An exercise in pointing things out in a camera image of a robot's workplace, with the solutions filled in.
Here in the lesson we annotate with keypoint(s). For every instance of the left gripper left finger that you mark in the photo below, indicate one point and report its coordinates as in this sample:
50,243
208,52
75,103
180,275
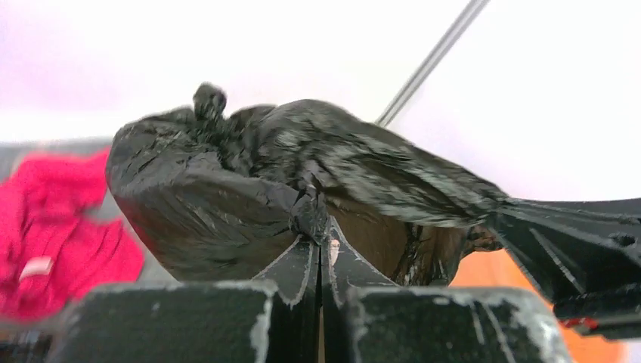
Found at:
270,318

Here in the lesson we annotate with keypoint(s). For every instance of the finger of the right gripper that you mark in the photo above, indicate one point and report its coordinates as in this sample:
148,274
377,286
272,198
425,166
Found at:
568,249

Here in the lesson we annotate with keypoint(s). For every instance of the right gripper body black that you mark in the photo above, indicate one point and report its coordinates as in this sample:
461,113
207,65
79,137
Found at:
612,314

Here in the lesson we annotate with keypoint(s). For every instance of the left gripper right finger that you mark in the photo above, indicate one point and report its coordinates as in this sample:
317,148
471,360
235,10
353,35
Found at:
369,318

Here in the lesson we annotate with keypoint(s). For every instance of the black plastic trash bag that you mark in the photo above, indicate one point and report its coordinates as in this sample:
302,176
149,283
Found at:
217,197

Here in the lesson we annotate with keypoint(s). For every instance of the orange trash bin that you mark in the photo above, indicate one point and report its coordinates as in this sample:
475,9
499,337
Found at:
496,269

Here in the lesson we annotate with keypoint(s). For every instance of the crumpled red cloth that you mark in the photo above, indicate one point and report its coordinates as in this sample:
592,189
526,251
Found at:
51,251

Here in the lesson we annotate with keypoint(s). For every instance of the right aluminium corner post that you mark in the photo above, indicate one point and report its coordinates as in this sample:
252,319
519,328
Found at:
450,37

